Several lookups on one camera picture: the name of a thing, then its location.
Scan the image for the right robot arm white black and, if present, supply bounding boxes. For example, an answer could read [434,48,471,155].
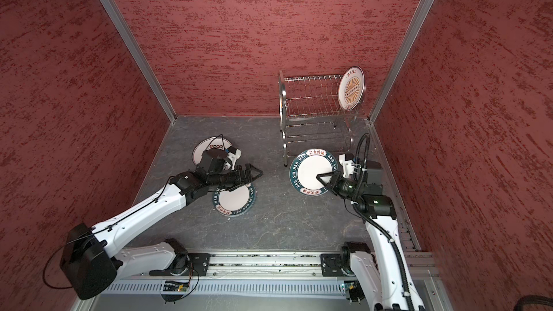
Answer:
[316,171,426,310]

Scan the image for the right small circuit board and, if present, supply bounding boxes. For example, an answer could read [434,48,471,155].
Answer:
[341,281,365,303]

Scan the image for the right aluminium corner post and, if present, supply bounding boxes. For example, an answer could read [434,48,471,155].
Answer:
[369,0,435,125]

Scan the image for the black cable bottom right corner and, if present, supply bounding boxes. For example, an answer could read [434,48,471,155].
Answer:
[513,294,553,311]

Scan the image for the left aluminium corner post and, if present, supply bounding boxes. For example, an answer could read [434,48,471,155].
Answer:
[99,0,178,125]

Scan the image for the right black corrugated cable conduit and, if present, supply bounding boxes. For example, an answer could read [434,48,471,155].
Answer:
[351,132,418,311]

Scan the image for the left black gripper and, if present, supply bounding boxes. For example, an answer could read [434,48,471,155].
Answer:
[209,163,264,190]

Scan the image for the small circuit board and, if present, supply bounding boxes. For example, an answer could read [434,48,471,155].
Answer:
[162,281,190,293]
[341,281,365,303]

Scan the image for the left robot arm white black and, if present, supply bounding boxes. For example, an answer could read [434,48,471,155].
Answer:
[60,164,264,299]

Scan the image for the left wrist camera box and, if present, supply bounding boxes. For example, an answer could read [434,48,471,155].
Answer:
[197,146,242,174]

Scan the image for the aluminium corner post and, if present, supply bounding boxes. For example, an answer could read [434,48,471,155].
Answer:
[369,0,435,125]
[99,0,178,125]

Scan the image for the chrome wire dish rack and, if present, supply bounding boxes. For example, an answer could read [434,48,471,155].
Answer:
[278,71,366,166]

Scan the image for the aluminium mounting rail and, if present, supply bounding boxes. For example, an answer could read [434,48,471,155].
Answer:
[103,250,439,281]

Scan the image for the patterned plate dark rim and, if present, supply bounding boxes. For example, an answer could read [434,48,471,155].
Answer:
[213,184,256,217]

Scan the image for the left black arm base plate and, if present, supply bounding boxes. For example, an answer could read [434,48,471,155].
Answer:
[148,253,211,277]

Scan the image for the left small circuit board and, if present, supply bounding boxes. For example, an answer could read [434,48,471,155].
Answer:
[162,281,190,293]

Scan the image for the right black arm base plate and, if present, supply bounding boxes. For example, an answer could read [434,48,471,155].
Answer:
[320,253,354,277]

